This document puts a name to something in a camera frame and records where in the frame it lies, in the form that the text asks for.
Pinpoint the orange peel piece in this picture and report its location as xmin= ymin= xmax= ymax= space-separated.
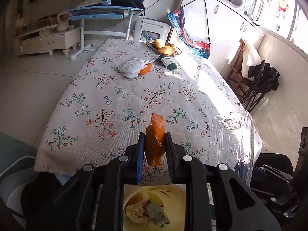
xmin=145 ymin=113 xmax=165 ymax=167

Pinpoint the clear plastic water bottle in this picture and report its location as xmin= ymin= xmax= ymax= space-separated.
xmin=205 ymin=110 xmax=254 ymax=186

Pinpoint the small orange peel curl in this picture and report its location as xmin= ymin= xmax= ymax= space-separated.
xmin=139 ymin=63 xmax=152 ymax=76

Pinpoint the white tissue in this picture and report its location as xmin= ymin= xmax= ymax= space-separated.
xmin=117 ymin=57 xmax=153 ymax=79
xmin=124 ymin=191 xmax=150 ymax=226

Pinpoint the green knitted cloth with label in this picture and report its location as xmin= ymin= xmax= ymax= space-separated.
xmin=155 ymin=55 xmax=177 ymax=70

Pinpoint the blue cow milk carton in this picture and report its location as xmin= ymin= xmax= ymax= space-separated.
xmin=146 ymin=202 xmax=171 ymax=228

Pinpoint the yellow trash bin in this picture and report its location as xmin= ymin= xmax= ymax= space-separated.
xmin=123 ymin=185 xmax=186 ymax=230

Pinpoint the floral white tablecloth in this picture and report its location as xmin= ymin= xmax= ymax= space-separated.
xmin=34 ymin=39 xmax=242 ymax=176

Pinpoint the wooden chair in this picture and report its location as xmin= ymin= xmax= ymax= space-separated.
xmin=225 ymin=39 xmax=262 ymax=98

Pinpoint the yellow mango front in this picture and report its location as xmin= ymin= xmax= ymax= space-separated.
xmin=158 ymin=46 xmax=173 ymax=55

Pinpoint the yellow mango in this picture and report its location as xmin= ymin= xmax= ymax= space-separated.
xmin=153 ymin=39 xmax=166 ymax=49
xmin=158 ymin=46 xmax=173 ymax=55

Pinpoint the brown spotted mango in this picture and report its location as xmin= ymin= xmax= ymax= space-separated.
xmin=165 ymin=42 xmax=176 ymax=51

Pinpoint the yellow mango back left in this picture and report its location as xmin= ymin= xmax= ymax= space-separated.
xmin=153 ymin=39 xmax=166 ymax=49

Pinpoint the black folding chair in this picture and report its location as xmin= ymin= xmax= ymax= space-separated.
xmin=240 ymin=60 xmax=280 ymax=113

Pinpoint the white plastic chair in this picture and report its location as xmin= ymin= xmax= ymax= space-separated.
xmin=133 ymin=18 xmax=171 ymax=43

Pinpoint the blue adjustable study desk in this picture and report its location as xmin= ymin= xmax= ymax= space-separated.
xmin=65 ymin=5 xmax=144 ymax=60

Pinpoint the colourful blue red bag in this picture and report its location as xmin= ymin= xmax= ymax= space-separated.
xmin=167 ymin=6 xmax=211 ymax=59

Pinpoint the white tv cabinet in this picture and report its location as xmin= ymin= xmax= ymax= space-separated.
xmin=13 ymin=24 xmax=80 ymax=56

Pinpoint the pink kettlebell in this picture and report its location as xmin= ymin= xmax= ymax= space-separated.
xmin=56 ymin=12 xmax=70 ymax=32

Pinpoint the white wall cabinet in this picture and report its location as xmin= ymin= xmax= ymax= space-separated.
xmin=170 ymin=0 xmax=264 ymax=77

